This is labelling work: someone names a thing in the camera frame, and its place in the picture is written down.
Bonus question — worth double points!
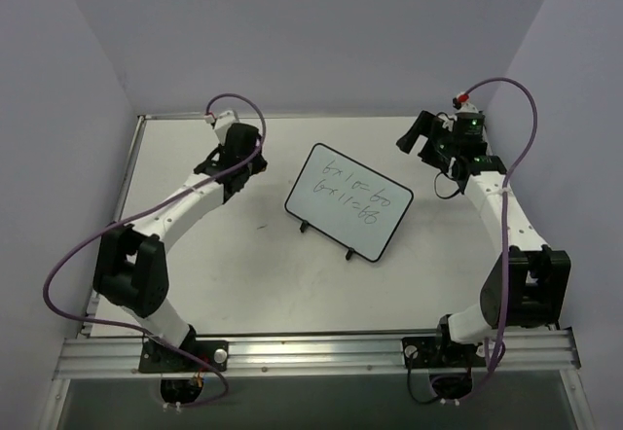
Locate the small white whiteboard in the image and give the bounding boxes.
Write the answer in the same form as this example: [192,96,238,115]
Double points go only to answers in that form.
[284,143,414,263]

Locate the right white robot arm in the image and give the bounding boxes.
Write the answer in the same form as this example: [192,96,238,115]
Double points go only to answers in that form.
[396,111,571,365]

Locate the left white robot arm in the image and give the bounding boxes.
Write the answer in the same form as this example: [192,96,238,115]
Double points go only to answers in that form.
[93,121,267,371]

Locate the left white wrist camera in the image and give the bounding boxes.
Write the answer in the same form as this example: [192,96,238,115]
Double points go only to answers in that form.
[203,110,239,144]

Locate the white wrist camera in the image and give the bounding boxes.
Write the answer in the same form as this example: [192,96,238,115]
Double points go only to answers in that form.
[203,110,239,144]
[452,92,480,114]

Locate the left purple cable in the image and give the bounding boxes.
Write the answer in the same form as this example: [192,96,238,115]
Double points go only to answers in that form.
[42,92,269,410]

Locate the purple cable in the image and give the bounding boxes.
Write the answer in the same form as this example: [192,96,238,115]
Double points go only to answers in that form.
[430,77,538,405]
[42,92,269,410]

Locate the black thin cable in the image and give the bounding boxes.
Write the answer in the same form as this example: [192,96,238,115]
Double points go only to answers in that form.
[432,155,468,200]

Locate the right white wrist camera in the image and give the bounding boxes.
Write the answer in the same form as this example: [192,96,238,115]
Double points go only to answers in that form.
[452,92,480,114]

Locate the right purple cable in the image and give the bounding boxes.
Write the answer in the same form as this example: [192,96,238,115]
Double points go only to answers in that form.
[430,77,538,405]

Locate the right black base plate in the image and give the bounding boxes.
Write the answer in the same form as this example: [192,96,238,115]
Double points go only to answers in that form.
[401,336,486,370]

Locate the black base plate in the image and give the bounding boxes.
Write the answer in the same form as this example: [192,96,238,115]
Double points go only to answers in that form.
[401,336,486,370]
[138,339,229,374]

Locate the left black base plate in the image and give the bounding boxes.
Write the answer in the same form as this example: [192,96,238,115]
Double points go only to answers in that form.
[138,339,229,374]

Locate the aluminium mounting rail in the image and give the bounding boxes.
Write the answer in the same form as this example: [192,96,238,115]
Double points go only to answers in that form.
[54,330,581,379]

